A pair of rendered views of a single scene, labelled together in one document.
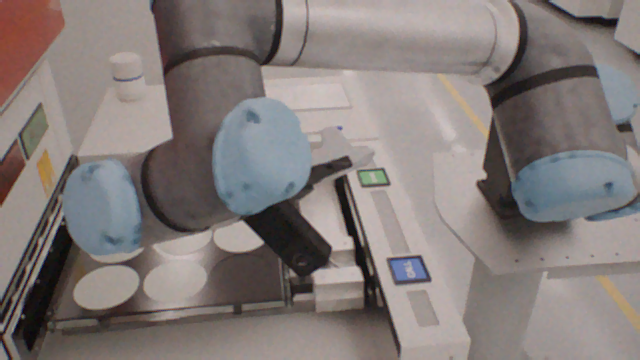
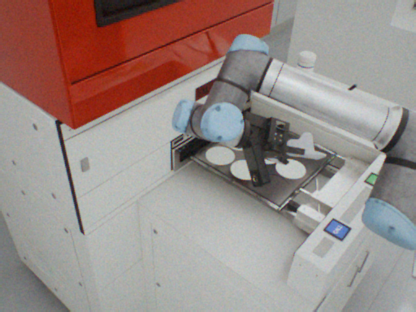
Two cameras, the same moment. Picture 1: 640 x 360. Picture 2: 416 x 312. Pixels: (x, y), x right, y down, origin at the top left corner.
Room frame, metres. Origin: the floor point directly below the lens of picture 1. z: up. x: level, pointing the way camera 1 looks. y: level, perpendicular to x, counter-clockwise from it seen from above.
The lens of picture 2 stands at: (-0.13, -0.41, 1.78)
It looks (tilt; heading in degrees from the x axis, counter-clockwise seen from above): 39 degrees down; 46
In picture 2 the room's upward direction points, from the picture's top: 3 degrees clockwise
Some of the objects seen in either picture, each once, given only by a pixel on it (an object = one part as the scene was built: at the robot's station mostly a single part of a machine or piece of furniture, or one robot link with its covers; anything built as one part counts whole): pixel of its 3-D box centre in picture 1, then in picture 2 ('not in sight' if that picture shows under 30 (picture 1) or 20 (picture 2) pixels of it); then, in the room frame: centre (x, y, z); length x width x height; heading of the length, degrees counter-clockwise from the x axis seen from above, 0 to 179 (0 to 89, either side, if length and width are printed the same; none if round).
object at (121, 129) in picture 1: (235, 136); (340, 122); (1.18, 0.20, 0.89); 0.62 x 0.35 x 0.14; 97
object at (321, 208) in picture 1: (325, 235); (333, 196); (0.84, -0.01, 0.87); 0.36 x 0.08 x 0.03; 7
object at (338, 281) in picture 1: (338, 281); (310, 216); (0.68, -0.03, 0.89); 0.08 x 0.03 x 0.03; 97
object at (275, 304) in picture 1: (173, 314); (232, 181); (0.61, 0.23, 0.90); 0.37 x 0.01 x 0.01; 97
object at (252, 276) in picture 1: (180, 239); (263, 155); (0.79, 0.25, 0.90); 0.34 x 0.34 x 0.01; 7
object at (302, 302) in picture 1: (216, 309); (256, 193); (0.68, 0.18, 0.84); 0.50 x 0.02 x 0.03; 97
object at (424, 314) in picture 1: (385, 249); (352, 220); (0.77, -0.12, 0.89); 0.55 x 0.09 x 0.14; 7
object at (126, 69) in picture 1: (128, 76); (305, 64); (1.27, 0.46, 1.01); 0.07 x 0.07 x 0.10
